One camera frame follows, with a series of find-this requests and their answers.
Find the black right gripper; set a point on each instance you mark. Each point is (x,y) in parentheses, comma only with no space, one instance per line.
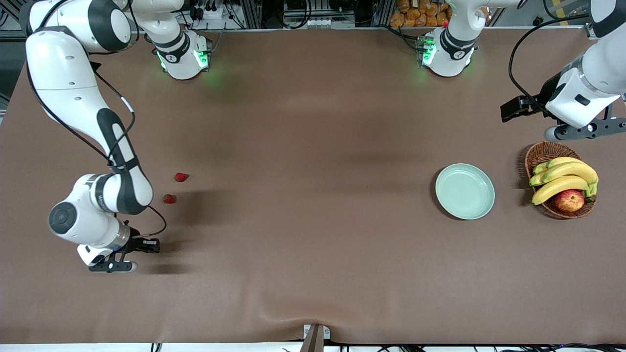
(134,243)

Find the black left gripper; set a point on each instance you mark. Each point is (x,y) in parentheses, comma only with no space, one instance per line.
(546,97)

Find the red strawberry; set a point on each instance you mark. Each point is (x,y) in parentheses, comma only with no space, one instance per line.
(169,198)
(181,177)

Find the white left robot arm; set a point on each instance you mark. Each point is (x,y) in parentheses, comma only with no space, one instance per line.
(606,63)

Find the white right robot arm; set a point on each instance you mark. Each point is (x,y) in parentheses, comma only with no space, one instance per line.
(63,73)

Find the pale green round plate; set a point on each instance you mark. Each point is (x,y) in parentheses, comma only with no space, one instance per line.
(464,191)

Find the brown wicker basket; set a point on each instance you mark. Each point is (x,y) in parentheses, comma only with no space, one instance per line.
(543,151)

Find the yellow banana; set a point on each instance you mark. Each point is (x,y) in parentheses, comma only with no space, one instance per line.
(557,186)
(572,170)
(562,161)

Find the red apple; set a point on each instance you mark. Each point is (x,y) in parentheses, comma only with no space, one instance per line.
(569,200)

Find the orange bread rolls bag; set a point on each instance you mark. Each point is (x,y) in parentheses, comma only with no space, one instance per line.
(420,14)

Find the brown table cover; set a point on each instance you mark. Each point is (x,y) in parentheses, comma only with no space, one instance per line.
(313,146)

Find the white connector strip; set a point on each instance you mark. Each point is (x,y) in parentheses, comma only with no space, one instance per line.
(328,22)

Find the white power strip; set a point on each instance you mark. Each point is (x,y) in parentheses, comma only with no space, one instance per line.
(210,12)

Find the grey metal table bracket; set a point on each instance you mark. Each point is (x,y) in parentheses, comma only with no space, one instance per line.
(315,337)

